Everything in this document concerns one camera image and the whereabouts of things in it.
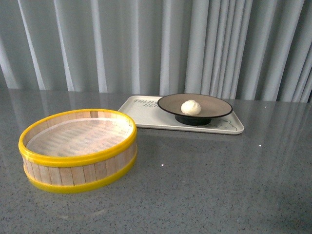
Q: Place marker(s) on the brown plate with black rim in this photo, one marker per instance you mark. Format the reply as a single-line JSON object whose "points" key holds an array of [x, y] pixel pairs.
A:
{"points": [[211, 107]]}

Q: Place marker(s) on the white steamed bun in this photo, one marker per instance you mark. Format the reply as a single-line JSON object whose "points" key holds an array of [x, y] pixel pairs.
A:
{"points": [[191, 107]]}

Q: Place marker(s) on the grey pleated curtain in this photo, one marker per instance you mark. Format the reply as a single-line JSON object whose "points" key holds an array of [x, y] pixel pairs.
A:
{"points": [[243, 49]]}

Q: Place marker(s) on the cream rectangular tray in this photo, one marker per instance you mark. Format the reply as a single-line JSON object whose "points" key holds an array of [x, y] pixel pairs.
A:
{"points": [[146, 114]]}

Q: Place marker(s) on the white steamer liner paper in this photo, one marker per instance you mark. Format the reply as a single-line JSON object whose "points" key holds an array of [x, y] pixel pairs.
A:
{"points": [[80, 137]]}

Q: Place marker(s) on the bamboo steamer with yellow rims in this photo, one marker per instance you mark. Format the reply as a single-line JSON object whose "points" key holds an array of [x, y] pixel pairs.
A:
{"points": [[76, 174]]}

